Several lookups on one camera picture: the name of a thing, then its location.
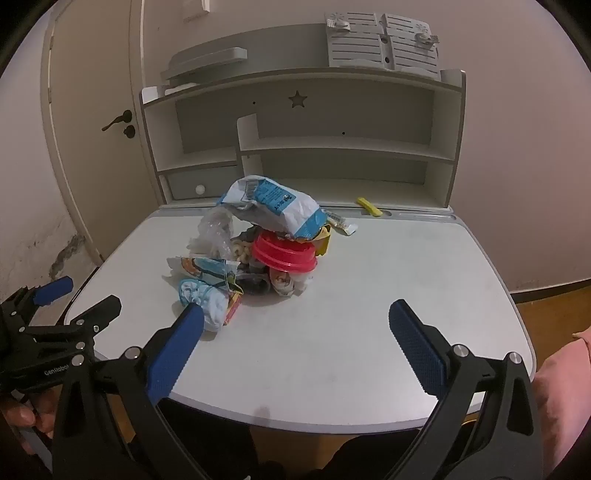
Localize blue white snack bag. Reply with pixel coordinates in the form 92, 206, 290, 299
217, 175, 327, 241

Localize clear plastic bag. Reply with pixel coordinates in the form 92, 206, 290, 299
187, 208, 241, 259

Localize white blue printed wrapper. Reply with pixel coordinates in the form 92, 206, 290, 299
166, 255, 242, 289

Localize yellow wrapper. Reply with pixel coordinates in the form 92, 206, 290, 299
295, 225, 333, 256

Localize grey hutch drawer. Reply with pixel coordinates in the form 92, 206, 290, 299
159, 170, 241, 202

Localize beige snack pieces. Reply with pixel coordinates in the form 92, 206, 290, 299
231, 233, 256, 269

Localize cream door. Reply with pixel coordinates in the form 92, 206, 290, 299
41, 0, 160, 265

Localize white blue packet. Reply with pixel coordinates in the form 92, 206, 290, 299
178, 279, 232, 333

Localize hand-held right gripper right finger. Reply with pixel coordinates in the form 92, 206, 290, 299
388, 299, 546, 480

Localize pink cushion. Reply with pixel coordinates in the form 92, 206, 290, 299
531, 325, 591, 480

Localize grey ribbed book stand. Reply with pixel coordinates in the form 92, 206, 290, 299
325, 11, 442, 82

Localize red yellow small box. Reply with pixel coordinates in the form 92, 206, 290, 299
224, 291, 245, 326

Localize person's left hand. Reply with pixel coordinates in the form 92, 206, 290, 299
0, 390, 58, 439

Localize small white wrapper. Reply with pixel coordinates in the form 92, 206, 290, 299
322, 210, 359, 236

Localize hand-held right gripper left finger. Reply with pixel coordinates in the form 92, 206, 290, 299
52, 303, 206, 480

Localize dark plastic wrapper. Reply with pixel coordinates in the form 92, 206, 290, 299
235, 271, 273, 296

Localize white desk hutch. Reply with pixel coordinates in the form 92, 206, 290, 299
140, 69, 467, 217

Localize dark door handle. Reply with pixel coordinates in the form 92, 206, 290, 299
102, 111, 134, 133

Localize person's dark trousers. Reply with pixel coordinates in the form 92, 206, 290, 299
157, 397, 435, 480

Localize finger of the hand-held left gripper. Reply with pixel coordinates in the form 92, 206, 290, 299
18, 295, 122, 356
0, 276, 75, 320

